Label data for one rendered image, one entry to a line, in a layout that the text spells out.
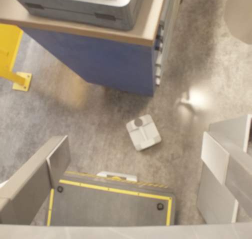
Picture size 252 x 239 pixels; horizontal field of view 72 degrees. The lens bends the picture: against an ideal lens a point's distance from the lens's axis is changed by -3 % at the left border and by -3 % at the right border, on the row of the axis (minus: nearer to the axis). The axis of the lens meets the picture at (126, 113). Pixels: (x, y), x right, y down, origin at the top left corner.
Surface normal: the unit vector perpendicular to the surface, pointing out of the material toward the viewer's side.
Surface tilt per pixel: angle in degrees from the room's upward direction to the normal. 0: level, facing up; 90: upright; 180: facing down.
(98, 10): 90
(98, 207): 0
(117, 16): 90
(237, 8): 0
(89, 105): 0
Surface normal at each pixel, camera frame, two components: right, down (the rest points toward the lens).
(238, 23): -0.16, -0.13
